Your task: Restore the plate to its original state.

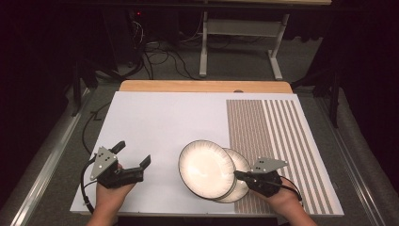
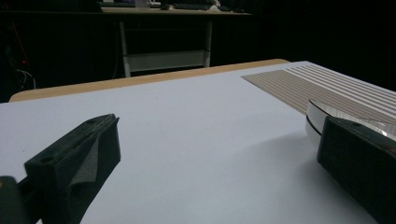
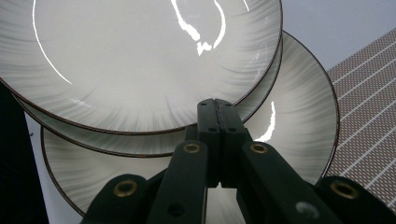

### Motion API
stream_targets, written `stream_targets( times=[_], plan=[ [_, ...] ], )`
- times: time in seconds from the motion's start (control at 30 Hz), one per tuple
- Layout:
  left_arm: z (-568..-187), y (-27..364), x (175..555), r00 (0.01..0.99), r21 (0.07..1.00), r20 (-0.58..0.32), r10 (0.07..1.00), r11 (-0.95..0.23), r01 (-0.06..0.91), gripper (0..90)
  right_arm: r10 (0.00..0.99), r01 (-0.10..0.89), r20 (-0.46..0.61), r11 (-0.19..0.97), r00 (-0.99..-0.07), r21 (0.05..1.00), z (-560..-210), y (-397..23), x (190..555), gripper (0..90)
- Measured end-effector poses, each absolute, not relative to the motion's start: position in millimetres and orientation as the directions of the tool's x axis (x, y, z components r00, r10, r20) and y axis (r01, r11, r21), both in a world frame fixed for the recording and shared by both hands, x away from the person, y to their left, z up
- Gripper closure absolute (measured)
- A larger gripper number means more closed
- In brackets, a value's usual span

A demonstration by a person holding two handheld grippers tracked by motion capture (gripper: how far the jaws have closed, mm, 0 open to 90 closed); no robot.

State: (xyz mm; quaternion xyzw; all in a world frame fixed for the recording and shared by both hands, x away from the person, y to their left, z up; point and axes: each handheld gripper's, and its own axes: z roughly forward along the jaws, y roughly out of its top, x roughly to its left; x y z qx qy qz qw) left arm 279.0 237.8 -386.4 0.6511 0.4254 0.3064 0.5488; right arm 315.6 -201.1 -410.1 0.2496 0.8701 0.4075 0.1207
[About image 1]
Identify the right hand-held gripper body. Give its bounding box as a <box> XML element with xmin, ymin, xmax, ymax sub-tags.
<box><xmin>243</xmin><ymin>157</ymin><xmax>289</xmax><ymax>199</ymax></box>

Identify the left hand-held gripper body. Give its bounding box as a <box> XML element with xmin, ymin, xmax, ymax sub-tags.
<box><xmin>89</xmin><ymin>146</ymin><xmax>145</xmax><ymax>190</ymax></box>

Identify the white plate dark rim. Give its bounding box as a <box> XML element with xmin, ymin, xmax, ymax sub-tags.
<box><xmin>178</xmin><ymin>139</ymin><xmax>237</xmax><ymax>201</ymax></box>
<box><xmin>215</xmin><ymin>147</ymin><xmax>252</xmax><ymax>204</ymax></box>

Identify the person's right hand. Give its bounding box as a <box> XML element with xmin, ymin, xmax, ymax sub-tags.
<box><xmin>250</xmin><ymin>178</ymin><xmax>304</xmax><ymax>218</ymax></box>

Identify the person's left hand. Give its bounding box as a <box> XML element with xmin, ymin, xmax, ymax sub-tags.
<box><xmin>94</xmin><ymin>183</ymin><xmax>136</xmax><ymax>212</ymax></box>

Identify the white board table cover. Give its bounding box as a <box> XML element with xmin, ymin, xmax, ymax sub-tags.
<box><xmin>69</xmin><ymin>90</ymin><xmax>345</xmax><ymax>218</ymax></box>

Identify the brown striped placemat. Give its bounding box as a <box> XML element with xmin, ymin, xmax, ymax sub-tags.
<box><xmin>225</xmin><ymin>99</ymin><xmax>335</xmax><ymax>216</ymax></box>

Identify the black metal stand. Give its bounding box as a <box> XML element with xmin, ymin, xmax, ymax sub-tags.
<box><xmin>71</xmin><ymin>58</ymin><xmax>99</xmax><ymax>118</ymax></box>
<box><xmin>291</xmin><ymin>66</ymin><xmax>343</xmax><ymax>129</ymax></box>

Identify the dark equipment box red light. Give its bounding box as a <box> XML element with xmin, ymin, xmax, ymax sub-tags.
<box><xmin>102</xmin><ymin>8</ymin><xmax>182</xmax><ymax>69</ymax></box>

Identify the right hand-held gripper cable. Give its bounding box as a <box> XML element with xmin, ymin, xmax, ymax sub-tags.
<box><xmin>266</xmin><ymin>176</ymin><xmax>304</xmax><ymax>202</ymax></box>

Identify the hand-held gripper cable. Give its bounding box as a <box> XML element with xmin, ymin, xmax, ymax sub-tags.
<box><xmin>266</xmin><ymin>176</ymin><xmax>304</xmax><ymax>202</ymax></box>
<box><xmin>80</xmin><ymin>155</ymin><xmax>97</xmax><ymax>215</ymax></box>

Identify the thin black cable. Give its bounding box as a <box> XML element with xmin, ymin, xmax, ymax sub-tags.
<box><xmin>81</xmin><ymin>101</ymin><xmax>113</xmax><ymax>155</ymax></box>

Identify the left hand-held gripper cable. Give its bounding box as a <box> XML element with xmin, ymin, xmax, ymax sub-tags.
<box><xmin>80</xmin><ymin>155</ymin><xmax>97</xmax><ymax>215</ymax></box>

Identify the aluminium floor rail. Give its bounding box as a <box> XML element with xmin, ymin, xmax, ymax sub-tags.
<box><xmin>315</xmin><ymin>96</ymin><xmax>388</xmax><ymax>226</ymax></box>
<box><xmin>8</xmin><ymin>89</ymin><xmax>96</xmax><ymax>226</ymax></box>

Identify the tangle of black floor cables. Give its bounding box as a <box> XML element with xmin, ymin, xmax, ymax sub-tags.
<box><xmin>126</xmin><ymin>18</ymin><xmax>201</xmax><ymax>81</ymax></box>

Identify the white metal table frame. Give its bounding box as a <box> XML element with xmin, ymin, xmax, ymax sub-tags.
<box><xmin>199</xmin><ymin>0</ymin><xmax>333</xmax><ymax>81</ymax></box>

